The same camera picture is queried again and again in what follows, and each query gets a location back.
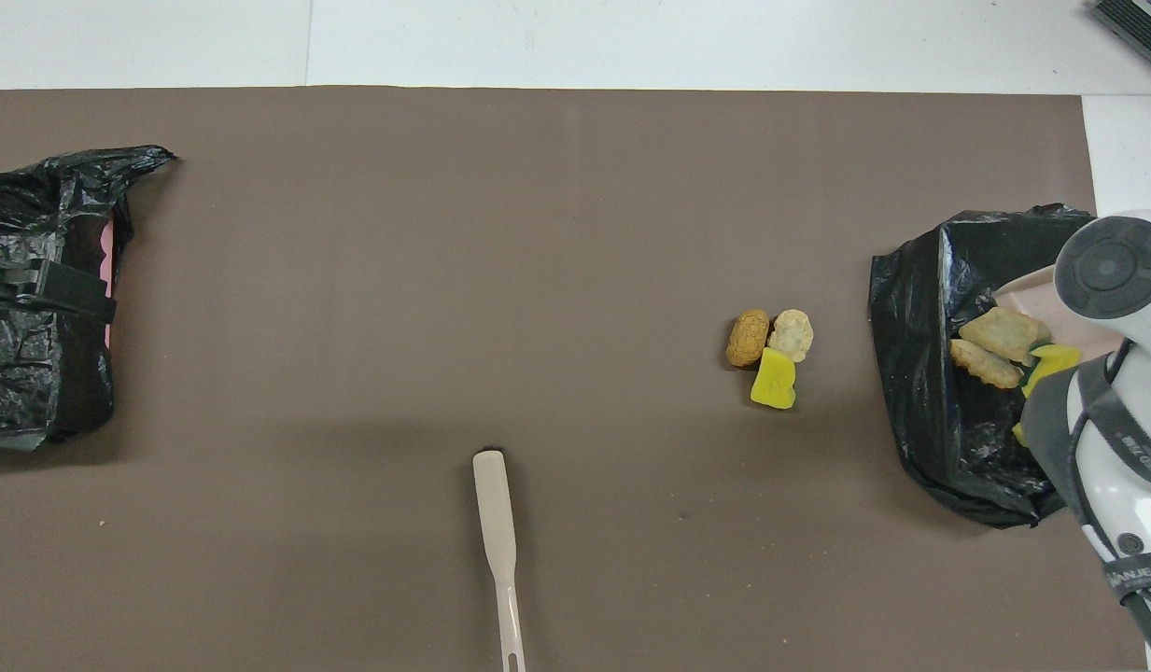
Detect beige hand brush black bristles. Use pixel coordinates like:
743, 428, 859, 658
472, 444, 526, 672

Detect brown potato shaped lump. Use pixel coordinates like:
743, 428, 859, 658
725, 309, 771, 368

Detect yellow sponge chunk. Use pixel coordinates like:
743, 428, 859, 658
751, 347, 797, 410

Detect pale knobbly lump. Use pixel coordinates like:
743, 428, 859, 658
768, 309, 815, 364

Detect orange striped croissant piece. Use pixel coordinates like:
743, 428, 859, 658
949, 339, 1025, 391

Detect pale crusty bread piece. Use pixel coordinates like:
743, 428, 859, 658
958, 307, 1054, 366

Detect beige plastic dustpan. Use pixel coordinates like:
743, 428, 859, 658
990, 264, 1129, 354

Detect yellow notched sponge piece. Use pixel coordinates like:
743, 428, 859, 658
1021, 343, 1085, 399

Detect pink plastic bin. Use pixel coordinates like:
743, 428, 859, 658
97, 217, 120, 326

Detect right black-bagged bin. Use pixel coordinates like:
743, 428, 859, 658
0, 145, 177, 452

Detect brown table mat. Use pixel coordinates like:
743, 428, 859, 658
0, 87, 1150, 672

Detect black bag covered tray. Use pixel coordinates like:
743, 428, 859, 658
869, 203, 1099, 530

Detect dark grey ribbed device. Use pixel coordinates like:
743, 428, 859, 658
1091, 0, 1151, 80

